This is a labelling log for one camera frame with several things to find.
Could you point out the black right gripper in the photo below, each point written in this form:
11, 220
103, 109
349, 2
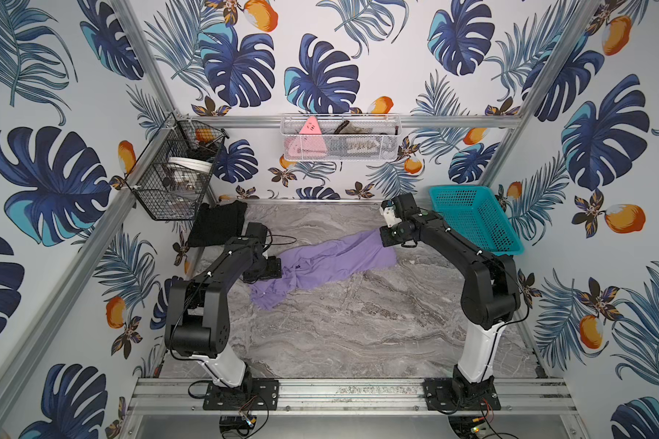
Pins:
386, 240

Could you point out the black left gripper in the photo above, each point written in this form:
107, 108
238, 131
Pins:
272, 268

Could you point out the purple t-shirt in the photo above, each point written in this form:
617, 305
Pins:
308, 267

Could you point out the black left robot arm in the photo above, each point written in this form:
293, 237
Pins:
198, 323

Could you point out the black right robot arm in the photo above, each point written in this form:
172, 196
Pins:
490, 296

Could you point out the folded black t-shirt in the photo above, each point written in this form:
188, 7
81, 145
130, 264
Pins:
215, 226

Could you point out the teal plastic basket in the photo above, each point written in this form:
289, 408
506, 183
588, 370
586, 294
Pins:
474, 212

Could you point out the white bowl in basket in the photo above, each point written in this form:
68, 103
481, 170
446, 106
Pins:
196, 165

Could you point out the pink triangular item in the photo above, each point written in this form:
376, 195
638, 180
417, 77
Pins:
308, 142

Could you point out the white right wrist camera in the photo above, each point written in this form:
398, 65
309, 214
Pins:
389, 213

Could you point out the white wire wall basket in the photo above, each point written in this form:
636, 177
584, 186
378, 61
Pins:
347, 141

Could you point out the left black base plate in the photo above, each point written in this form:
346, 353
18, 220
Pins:
253, 394

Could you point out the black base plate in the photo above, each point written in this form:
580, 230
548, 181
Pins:
456, 395
253, 394

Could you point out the black wire basket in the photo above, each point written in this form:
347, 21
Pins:
169, 192

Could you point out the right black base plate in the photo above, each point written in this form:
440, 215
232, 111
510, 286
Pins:
456, 395

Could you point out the aluminium frame bar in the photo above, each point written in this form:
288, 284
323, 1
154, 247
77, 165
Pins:
406, 121

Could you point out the aluminium front rail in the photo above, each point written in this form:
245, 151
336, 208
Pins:
354, 396

